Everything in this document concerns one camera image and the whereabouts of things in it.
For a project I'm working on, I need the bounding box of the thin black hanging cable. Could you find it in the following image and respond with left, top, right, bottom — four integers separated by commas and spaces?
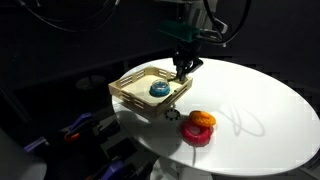
14, 0, 122, 34

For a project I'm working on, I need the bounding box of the shallow wooden slatted box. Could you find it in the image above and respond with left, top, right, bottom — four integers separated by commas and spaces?
108, 65, 194, 119

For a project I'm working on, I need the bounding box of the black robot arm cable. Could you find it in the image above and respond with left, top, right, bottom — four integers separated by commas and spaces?
202, 0, 253, 47

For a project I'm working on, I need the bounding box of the blue round dome toy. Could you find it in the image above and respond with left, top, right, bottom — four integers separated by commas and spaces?
148, 79, 171, 99

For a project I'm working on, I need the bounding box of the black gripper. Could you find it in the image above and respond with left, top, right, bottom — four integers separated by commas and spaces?
172, 40, 205, 83

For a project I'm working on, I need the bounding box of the red bumpy toy ring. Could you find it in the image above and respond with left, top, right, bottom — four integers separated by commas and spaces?
179, 119, 215, 147

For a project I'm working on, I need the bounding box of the orange bumpy toy ring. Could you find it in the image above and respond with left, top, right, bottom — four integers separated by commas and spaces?
188, 109, 217, 128

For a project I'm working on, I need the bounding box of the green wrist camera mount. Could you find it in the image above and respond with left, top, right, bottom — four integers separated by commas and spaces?
157, 19, 201, 43

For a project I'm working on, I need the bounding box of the grey rounded object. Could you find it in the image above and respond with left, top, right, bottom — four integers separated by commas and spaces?
0, 127, 48, 180

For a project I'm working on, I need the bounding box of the purple clamp with orange handle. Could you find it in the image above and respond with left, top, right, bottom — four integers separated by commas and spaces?
62, 112, 98, 143

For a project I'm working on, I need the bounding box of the white table pedestal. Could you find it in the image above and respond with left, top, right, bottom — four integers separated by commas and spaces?
149, 155, 215, 180

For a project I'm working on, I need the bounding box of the black and white toy ring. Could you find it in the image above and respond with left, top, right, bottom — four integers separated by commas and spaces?
164, 108, 182, 121

